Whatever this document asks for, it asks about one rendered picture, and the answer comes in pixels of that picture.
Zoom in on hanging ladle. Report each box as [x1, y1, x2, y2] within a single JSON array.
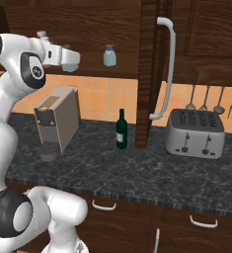
[[213, 85, 226, 116]]

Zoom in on hanging slotted spoon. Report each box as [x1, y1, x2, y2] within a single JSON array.
[[198, 84, 211, 113]]

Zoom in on white cupboard door handle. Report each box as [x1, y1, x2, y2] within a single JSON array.
[[153, 227, 162, 253]]

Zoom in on dark wood wall cabinet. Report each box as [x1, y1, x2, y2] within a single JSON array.
[[0, 0, 143, 80]]

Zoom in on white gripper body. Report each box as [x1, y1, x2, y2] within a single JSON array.
[[60, 47, 82, 66]]

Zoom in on white drawer handle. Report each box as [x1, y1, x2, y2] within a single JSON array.
[[91, 199, 117, 212], [189, 214, 219, 229]]

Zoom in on silver four-slot toaster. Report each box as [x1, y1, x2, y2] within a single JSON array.
[[164, 108, 226, 160]]

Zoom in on grey coffee machine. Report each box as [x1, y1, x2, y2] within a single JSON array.
[[34, 85, 83, 163]]

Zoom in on pale grey shaker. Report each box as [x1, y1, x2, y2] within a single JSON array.
[[61, 43, 80, 73], [103, 43, 117, 68]]

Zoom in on hanging slotted spatula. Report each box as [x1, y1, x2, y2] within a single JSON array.
[[185, 84, 197, 112]]

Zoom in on dark wood drawer front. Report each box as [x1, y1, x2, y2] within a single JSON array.
[[162, 207, 232, 253], [80, 193, 165, 233]]

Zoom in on long white door handle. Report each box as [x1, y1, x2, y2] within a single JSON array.
[[148, 16, 177, 121]]

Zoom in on dark green bottle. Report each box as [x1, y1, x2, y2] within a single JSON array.
[[116, 108, 129, 150]]

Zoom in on dark wood panelled cabinet door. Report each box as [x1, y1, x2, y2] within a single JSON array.
[[172, 0, 232, 89]]

